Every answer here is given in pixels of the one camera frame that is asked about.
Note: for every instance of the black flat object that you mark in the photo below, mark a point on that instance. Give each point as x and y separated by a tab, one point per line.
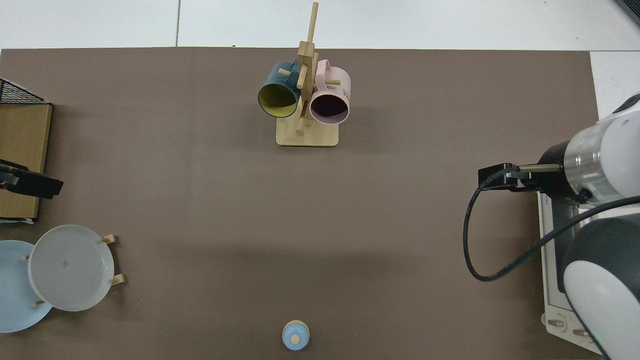
631	9

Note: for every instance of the small blue round thing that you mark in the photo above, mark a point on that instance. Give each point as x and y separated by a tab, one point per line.
295	336

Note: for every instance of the wooden plate rack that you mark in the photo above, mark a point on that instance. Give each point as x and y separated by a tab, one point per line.
118	279

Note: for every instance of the light blue plate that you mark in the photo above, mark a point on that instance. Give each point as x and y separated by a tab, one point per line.
12	295

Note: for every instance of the pink cup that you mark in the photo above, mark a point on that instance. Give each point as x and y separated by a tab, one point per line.
330	107

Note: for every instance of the pale toaster oven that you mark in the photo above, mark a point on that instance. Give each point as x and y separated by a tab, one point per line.
552	250

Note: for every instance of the wooden cup stand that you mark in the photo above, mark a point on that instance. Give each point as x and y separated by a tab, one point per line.
307	135

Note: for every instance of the brown table cloth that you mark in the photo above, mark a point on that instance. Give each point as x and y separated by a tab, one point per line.
250	225

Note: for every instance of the dark blue cup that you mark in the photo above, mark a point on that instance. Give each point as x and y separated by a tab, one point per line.
277	97

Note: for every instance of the grey plate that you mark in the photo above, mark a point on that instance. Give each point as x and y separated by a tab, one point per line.
70	267

